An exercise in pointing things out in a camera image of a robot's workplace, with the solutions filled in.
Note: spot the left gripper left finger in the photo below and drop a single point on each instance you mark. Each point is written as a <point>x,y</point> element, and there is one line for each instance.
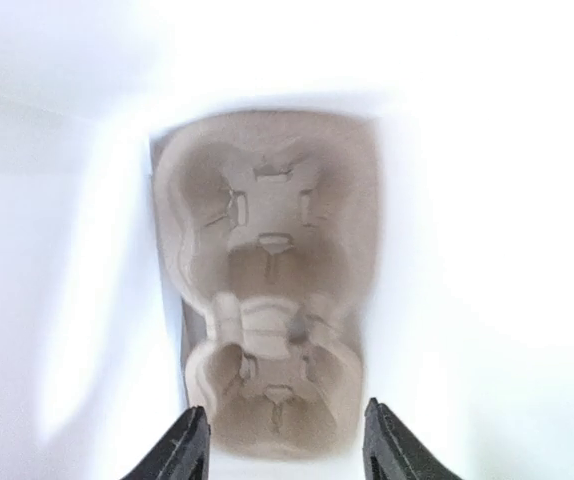
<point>182,453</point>

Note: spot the brown paper bag white handles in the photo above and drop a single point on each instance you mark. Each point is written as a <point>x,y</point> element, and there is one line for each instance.
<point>469,330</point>

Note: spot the brown cardboard cup carrier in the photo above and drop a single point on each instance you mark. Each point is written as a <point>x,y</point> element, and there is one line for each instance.
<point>268,225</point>

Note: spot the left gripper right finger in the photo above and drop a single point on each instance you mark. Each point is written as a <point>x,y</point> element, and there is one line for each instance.
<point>392,452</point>

